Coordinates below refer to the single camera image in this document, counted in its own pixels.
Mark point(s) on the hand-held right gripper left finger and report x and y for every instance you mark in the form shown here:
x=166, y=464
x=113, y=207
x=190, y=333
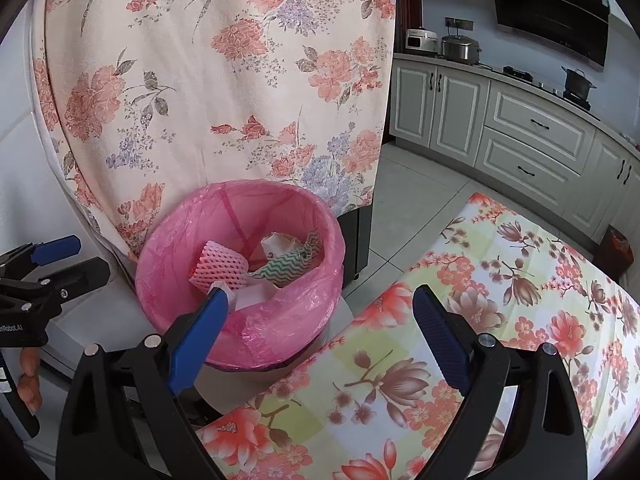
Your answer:
x=197, y=342

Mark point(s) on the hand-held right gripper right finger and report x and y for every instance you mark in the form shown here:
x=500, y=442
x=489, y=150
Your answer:
x=440, y=340

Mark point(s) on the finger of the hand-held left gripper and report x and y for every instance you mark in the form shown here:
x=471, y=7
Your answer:
x=55, y=250
x=85, y=272

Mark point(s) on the pink foam fruit net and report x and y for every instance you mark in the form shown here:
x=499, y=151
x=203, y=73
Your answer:
x=215, y=265

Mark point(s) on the pink-lined trash bin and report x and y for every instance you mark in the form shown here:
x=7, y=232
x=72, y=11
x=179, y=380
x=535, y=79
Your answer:
x=300, y=320

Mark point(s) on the white printed paper cup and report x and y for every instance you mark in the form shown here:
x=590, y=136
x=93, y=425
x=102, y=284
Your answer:
x=274, y=245

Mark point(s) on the person's left hand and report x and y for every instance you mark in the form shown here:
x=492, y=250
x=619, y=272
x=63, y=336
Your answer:
x=31, y=395

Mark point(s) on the floral tablecloth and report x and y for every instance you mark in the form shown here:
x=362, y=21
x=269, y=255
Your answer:
x=500, y=320

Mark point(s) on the red floor bin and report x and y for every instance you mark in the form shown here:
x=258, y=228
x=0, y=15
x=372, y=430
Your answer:
x=615, y=250

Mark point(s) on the floral curtain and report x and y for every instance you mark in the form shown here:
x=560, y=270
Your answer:
x=200, y=85

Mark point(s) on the white lower cabinets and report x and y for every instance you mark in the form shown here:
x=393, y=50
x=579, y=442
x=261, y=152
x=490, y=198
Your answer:
x=530, y=125

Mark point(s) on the black gas stove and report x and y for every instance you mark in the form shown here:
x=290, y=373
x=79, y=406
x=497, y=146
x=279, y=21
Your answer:
x=517, y=72

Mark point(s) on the black cooking pot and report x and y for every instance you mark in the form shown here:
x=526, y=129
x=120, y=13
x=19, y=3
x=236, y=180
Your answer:
x=577, y=85

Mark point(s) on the steel pressure cooker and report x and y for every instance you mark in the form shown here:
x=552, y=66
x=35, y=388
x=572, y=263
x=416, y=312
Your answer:
x=460, y=50

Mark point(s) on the white rice cooker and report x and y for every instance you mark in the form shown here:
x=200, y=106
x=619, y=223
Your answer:
x=420, y=42

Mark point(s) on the black range hood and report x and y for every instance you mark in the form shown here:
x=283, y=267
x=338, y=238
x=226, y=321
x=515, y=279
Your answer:
x=550, y=10

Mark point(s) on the wide wall socket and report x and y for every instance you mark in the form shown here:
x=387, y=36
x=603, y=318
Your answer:
x=459, y=23

